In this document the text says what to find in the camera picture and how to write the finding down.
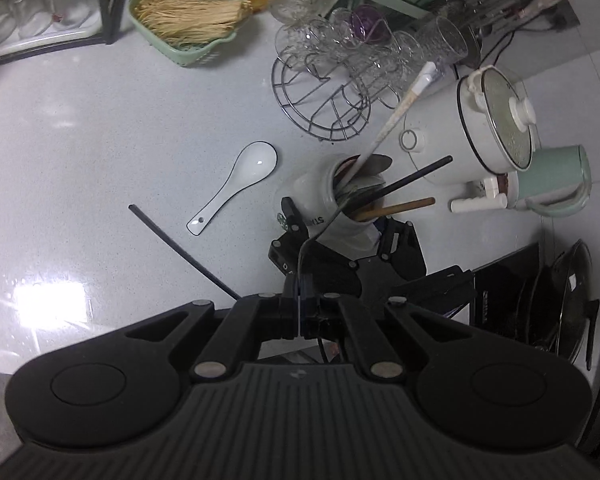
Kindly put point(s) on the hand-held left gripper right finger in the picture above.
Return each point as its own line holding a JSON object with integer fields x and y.
{"x": 312, "y": 317}

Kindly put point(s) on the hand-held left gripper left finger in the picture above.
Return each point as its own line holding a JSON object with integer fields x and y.
{"x": 285, "y": 317}

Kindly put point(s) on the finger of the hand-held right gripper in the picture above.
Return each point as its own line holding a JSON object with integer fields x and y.
{"x": 402, "y": 247}
{"x": 292, "y": 220}

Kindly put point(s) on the white ceramic jar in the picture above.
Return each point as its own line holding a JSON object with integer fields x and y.
{"x": 317, "y": 200}

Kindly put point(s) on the wooden chopstick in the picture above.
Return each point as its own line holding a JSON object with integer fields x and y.
{"x": 405, "y": 207}

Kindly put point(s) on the black chopstick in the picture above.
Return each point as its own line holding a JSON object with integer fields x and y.
{"x": 180, "y": 248}
{"x": 420, "y": 174}

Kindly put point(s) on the large steel spoon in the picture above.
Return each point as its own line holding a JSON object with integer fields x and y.
{"x": 380, "y": 165}

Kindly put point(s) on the white chopstick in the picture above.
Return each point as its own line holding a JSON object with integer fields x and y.
{"x": 395, "y": 115}

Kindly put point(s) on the black induction cooker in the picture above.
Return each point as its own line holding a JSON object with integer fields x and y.
{"x": 505, "y": 290}

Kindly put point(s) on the white electric cooker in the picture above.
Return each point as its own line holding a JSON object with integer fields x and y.
{"x": 445, "y": 125}

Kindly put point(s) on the pale green kettle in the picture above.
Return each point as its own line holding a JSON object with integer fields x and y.
{"x": 555, "y": 175}

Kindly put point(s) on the speckled cooker lid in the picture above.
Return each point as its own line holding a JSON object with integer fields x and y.
{"x": 500, "y": 105}

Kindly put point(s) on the glass goblet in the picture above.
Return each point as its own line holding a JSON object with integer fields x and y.
{"x": 305, "y": 42}
{"x": 397, "y": 52}

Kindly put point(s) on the green plastic basket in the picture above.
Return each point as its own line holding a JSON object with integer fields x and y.
{"x": 195, "y": 55}

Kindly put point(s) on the purple lidded glass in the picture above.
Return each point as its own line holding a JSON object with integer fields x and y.
{"x": 367, "y": 25}

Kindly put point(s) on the tall textured glass mug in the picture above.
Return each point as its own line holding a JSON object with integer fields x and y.
{"x": 445, "y": 42}

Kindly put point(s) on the bundle of pale dried noodles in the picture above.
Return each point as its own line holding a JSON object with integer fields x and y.
{"x": 190, "y": 17}

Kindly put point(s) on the black dish rack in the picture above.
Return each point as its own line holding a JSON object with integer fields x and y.
{"x": 112, "y": 10}

